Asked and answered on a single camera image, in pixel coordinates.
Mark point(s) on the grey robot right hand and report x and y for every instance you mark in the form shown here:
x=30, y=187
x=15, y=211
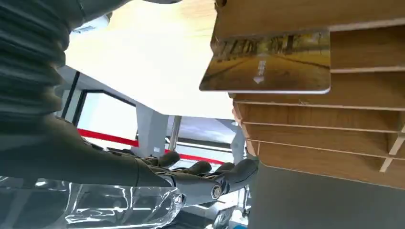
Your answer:
x=79, y=164

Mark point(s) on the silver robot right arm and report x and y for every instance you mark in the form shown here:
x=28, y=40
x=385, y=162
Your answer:
x=28, y=57

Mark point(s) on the red barrier belt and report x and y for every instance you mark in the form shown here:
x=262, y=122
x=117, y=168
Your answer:
x=107, y=137

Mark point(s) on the chrome stanchion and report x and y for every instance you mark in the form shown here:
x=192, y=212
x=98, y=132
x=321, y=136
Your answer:
x=175, y=132
x=95, y=205

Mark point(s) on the grey banner panel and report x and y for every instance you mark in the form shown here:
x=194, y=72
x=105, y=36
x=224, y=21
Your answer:
x=152, y=132

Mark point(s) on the white flat device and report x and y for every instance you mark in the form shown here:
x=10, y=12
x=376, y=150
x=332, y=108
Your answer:
x=91, y=25

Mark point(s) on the wooden card box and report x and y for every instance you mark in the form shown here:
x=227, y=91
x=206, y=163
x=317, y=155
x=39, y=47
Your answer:
x=316, y=139

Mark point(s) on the black metal frame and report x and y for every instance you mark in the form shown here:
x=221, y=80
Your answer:
x=74, y=94

